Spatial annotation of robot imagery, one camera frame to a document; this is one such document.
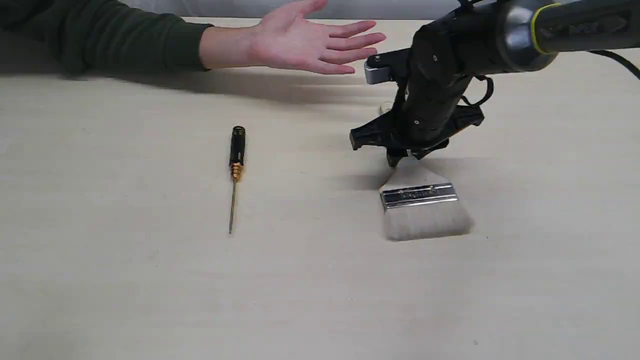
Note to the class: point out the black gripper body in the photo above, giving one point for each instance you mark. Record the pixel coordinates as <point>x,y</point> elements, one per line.
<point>426,111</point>

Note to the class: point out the white paint brush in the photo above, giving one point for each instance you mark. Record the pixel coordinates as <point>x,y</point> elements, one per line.
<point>418,204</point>

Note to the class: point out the black gold precision screwdriver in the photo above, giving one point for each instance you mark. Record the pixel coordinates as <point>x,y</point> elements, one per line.
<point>236,164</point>

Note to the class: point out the green sleeved forearm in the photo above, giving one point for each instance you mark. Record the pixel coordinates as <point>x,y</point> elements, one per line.
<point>108,35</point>

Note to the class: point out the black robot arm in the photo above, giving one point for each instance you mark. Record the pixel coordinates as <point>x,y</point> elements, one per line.
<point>523,36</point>

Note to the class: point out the person's bare hand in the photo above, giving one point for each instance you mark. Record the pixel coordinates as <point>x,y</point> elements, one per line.
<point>285,39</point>

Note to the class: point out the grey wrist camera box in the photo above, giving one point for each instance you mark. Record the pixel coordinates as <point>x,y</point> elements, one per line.
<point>391,66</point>

